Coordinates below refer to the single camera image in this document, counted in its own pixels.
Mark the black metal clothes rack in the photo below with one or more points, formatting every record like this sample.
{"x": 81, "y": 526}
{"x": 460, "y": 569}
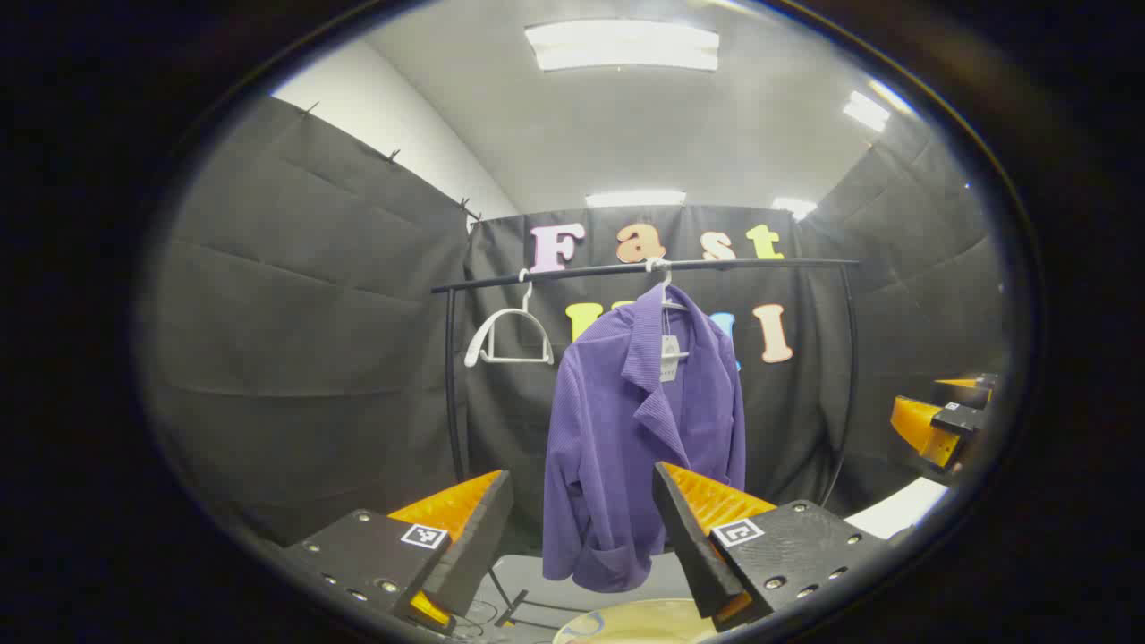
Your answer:
{"x": 572, "y": 271}

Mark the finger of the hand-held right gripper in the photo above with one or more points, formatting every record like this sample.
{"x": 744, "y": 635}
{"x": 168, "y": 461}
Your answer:
{"x": 971, "y": 392}
{"x": 921, "y": 434}

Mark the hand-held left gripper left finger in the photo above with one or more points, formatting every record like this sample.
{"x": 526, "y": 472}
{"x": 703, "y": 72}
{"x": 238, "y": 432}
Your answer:
{"x": 474, "y": 555}

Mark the black backdrop cloth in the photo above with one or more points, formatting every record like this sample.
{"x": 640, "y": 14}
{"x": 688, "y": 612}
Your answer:
{"x": 313, "y": 313}

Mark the beige laundry hamper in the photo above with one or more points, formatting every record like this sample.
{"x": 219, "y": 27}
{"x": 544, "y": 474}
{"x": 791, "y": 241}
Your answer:
{"x": 644, "y": 622}

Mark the white paper price tag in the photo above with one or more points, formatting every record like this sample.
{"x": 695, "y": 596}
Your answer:
{"x": 669, "y": 358}

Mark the large ceiling light panel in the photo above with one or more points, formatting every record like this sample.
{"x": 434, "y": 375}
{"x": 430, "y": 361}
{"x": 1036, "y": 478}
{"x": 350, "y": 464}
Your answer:
{"x": 622, "y": 45}

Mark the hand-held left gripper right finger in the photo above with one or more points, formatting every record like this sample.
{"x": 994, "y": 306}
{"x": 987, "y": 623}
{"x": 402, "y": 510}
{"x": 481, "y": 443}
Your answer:
{"x": 689, "y": 546}

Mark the purple jacket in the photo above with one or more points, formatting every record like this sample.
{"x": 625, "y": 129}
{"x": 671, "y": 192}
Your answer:
{"x": 608, "y": 429}

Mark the white plastic clothes hanger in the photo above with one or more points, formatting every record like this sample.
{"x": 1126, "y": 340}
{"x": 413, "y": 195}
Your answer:
{"x": 479, "y": 338}
{"x": 658, "y": 265}

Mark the small ceiling light panel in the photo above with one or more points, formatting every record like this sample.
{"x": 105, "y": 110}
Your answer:
{"x": 866, "y": 110}
{"x": 793, "y": 207}
{"x": 635, "y": 198}

